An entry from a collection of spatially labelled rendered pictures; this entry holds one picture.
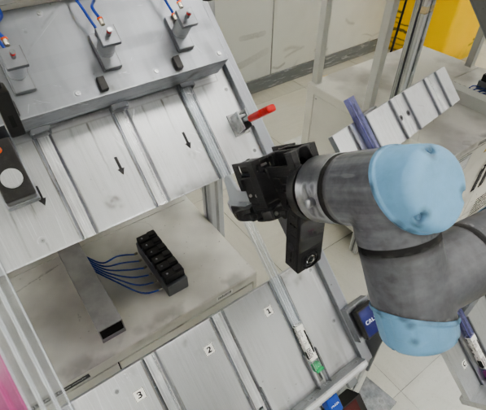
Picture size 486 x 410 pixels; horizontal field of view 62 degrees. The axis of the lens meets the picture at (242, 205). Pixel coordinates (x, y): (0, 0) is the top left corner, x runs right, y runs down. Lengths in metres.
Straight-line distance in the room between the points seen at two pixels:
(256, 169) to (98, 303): 0.52
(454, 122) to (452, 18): 1.98
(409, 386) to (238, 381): 1.02
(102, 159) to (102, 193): 0.05
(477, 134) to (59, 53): 1.34
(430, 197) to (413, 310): 0.11
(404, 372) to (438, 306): 1.22
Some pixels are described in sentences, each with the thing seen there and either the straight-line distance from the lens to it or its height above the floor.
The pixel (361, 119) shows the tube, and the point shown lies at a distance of 0.64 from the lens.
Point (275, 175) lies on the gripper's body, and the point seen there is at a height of 1.08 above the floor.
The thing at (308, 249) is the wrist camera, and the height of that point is 0.98.
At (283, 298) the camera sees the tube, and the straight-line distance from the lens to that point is 0.66.
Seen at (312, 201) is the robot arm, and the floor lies 1.10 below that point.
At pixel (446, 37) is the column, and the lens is 3.59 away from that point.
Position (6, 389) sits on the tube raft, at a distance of 0.59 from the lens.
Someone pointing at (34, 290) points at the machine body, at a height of 0.62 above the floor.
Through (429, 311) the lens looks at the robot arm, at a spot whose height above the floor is 1.07.
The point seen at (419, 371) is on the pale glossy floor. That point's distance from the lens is 1.64.
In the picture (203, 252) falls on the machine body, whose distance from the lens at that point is 1.00.
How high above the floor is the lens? 1.38
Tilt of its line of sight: 43 degrees down
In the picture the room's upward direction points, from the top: straight up
